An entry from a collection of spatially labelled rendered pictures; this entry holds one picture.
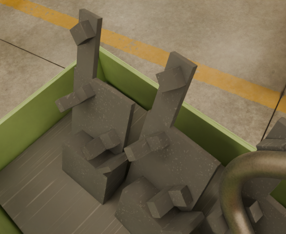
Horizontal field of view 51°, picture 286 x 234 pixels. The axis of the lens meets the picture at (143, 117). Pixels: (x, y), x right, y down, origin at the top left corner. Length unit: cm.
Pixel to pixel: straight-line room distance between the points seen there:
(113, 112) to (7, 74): 171
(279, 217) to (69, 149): 40
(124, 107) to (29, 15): 213
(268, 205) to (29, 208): 47
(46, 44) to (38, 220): 175
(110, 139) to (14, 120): 23
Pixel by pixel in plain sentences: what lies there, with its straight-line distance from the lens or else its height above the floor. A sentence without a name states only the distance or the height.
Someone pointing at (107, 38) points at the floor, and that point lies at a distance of 219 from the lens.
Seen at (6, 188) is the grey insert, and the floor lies 85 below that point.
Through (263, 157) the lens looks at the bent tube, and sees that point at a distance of 35.
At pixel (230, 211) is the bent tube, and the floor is 105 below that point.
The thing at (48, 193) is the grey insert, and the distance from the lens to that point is 69.
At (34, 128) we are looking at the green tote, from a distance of 74.
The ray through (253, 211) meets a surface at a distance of 45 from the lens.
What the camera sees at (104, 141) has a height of 95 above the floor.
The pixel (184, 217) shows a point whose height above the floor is 93.
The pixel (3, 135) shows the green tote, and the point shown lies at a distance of 71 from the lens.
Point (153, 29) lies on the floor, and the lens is 220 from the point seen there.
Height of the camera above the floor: 146
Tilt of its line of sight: 58 degrees down
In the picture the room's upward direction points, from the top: 10 degrees counter-clockwise
